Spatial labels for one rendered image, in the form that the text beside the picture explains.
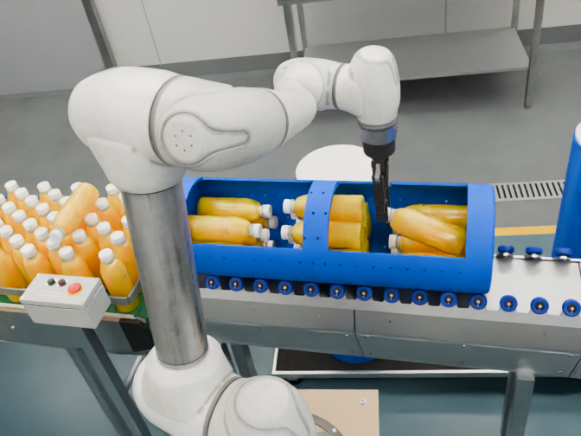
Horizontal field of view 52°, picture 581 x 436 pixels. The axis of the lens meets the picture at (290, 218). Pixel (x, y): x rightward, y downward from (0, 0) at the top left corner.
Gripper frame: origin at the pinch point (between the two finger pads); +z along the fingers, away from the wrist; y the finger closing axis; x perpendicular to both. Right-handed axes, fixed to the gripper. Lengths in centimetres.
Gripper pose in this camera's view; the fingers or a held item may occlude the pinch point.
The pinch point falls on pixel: (382, 205)
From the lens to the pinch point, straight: 152.5
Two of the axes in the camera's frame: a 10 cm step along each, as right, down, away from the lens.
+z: 1.5, 7.6, 6.4
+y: 2.2, -6.5, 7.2
